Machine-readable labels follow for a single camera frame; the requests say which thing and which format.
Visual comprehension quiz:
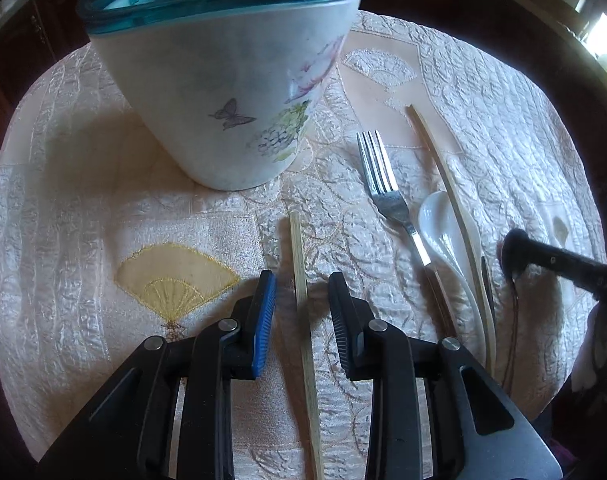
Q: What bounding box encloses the quilted cream tablecloth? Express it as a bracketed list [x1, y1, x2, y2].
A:
[0, 7, 604, 480]

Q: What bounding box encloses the person's right hand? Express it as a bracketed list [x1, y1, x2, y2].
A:
[572, 304, 607, 397]

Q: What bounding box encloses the steel fork with brown handle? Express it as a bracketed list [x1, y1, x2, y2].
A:
[356, 130, 459, 341]

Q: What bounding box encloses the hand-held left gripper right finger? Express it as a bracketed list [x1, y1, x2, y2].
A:
[327, 271, 564, 480]

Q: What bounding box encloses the dark metal spoon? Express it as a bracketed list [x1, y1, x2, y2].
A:
[480, 255, 497, 322]

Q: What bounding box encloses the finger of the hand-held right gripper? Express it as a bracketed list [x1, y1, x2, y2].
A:
[501, 229, 607, 302]

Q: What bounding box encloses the white ceramic spoon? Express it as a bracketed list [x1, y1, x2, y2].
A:
[417, 191, 491, 366]

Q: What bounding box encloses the floral white utensil holder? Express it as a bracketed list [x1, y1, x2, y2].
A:
[78, 0, 370, 192]

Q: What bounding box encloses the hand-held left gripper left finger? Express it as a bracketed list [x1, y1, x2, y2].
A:
[36, 270, 279, 480]

